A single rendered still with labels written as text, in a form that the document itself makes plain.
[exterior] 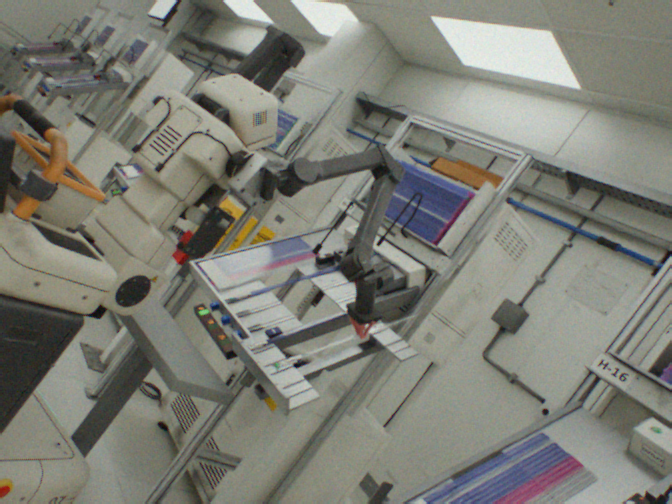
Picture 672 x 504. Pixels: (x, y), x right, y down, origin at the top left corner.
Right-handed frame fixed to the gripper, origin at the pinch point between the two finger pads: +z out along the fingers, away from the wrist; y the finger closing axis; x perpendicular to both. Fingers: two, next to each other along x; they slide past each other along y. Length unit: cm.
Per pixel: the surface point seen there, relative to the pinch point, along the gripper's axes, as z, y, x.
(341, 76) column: 3, 341, -221
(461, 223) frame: -10, 30, -68
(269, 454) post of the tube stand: 42, 8, 26
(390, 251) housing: 9, 52, -53
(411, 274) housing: 9, 33, -49
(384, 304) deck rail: 18, 32, -35
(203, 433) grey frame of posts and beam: 46, 30, 39
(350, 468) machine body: 98, 29, -25
